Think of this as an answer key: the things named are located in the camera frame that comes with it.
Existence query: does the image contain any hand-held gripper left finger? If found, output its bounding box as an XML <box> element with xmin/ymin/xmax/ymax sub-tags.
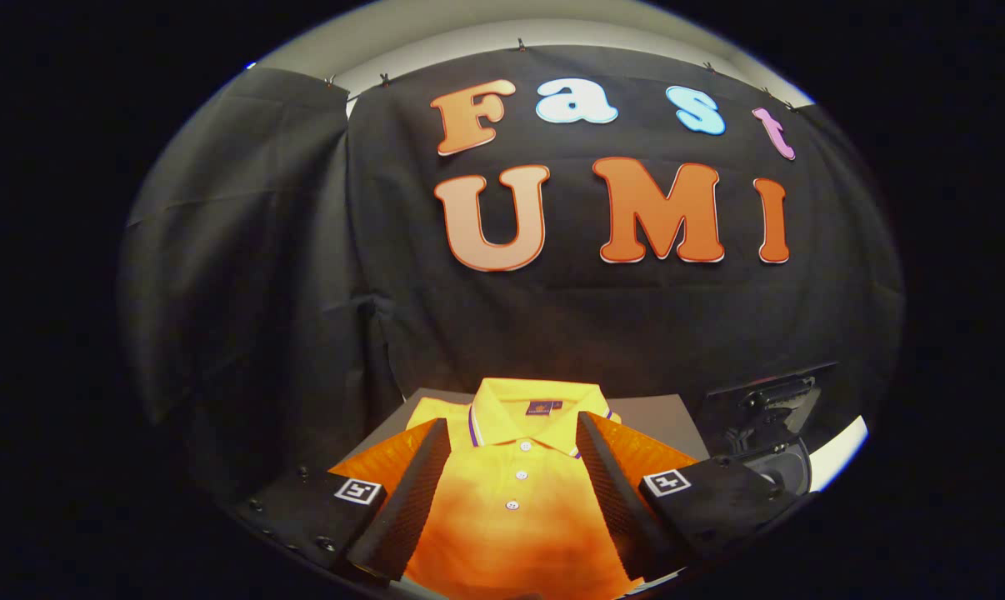
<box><xmin>234</xmin><ymin>417</ymin><xmax>453</xmax><ymax>583</ymax></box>

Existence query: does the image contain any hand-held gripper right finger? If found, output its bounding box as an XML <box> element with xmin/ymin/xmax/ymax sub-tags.
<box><xmin>575</xmin><ymin>411</ymin><xmax>805</xmax><ymax>584</ymax></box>

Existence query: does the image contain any orange polo shirt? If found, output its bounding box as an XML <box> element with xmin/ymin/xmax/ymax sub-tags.
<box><xmin>402</xmin><ymin>377</ymin><xmax>647</xmax><ymax>600</ymax></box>

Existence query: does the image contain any dark glass washing machine lid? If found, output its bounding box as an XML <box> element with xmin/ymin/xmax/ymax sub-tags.
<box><xmin>706</xmin><ymin>362</ymin><xmax>838</xmax><ymax>458</ymax></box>

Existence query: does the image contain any grey flat board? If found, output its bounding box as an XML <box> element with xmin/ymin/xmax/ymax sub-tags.
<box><xmin>359</xmin><ymin>387</ymin><xmax>712</xmax><ymax>468</ymax></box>

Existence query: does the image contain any black backdrop cloth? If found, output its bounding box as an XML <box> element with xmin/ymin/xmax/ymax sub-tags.
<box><xmin>119</xmin><ymin>43</ymin><xmax>905</xmax><ymax>505</ymax></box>

